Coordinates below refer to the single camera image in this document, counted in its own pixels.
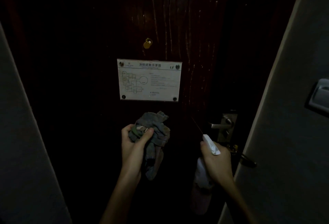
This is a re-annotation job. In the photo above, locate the silver door lever handle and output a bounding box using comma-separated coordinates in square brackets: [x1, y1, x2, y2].
[208, 114, 238, 142]

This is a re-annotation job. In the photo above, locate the person's left hand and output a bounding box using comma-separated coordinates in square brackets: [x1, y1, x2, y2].
[121, 124, 155, 178]

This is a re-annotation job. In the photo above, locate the white spray bottle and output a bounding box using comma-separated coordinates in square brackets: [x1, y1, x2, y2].
[191, 134, 221, 215]

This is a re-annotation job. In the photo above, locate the person's right forearm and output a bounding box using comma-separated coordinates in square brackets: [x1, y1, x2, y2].
[221, 179, 257, 224]

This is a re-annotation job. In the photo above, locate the white evacuation plan sign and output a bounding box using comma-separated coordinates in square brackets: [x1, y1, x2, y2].
[117, 59, 182, 102]

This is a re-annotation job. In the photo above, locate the person's left forearm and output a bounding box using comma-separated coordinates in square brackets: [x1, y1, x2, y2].
[100, 170, 141, 224]

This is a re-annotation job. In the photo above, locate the grey cleaning rag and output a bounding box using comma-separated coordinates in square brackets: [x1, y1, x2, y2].
[128, 111, 170, 181]

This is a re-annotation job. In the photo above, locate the person's right hand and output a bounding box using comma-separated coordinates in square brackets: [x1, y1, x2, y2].
[200, 141, 233, 184]

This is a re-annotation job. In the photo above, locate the brass door chain latch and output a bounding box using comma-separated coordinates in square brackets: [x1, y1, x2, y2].
[227, 144, 257, 168]

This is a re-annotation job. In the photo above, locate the dark wooden door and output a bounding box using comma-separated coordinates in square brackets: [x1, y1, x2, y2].
[0, 0, 305, 224]

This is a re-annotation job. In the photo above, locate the grey wall switch panel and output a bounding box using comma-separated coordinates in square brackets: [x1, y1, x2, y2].
[305, 78, 329, 117]

